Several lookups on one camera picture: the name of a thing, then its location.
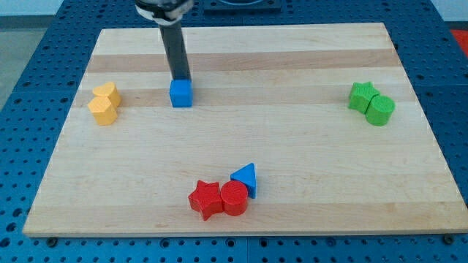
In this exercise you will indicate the black white robot wrist mount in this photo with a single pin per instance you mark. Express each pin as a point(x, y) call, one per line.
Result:
point(163, 12)

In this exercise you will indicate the green star block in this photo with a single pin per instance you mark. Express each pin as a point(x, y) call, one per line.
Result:
point(361, 95)

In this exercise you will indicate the blue cube block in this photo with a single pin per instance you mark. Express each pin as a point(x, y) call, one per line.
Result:
point(181, 94)

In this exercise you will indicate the wooden board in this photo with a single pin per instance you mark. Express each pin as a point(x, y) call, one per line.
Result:
point(275, 96)

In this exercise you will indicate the red cylinder block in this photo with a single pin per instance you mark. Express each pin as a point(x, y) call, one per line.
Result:
point(234, 196)

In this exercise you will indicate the yellow hexagon block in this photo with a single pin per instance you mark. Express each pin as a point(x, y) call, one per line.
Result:
point(103, 111)

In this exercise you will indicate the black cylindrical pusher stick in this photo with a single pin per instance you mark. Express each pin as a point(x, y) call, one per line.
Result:
point(175, 50)

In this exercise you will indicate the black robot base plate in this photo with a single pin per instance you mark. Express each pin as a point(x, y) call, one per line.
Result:
point(241, 5)

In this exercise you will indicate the yellow heart block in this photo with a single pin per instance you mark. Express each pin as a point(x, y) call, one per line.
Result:
point(109, 91)

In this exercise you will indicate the green cylinder block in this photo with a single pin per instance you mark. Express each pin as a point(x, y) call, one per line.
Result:
point(380, 110)

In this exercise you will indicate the red star block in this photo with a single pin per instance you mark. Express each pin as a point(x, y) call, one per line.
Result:
point(206, 199)

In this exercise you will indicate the blue triangle block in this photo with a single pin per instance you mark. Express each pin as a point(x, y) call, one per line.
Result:
point(248, 176)

